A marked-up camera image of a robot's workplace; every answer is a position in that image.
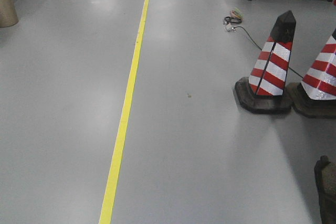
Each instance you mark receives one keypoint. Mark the red white traffic cone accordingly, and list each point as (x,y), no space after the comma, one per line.
(264,90)

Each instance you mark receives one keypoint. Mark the white plug with cable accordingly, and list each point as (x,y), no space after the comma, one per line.
(235,17)

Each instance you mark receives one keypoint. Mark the grey brake pad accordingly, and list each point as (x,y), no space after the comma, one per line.
(324,172)

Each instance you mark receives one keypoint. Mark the gold planter pot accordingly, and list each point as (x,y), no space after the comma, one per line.
(8,13)

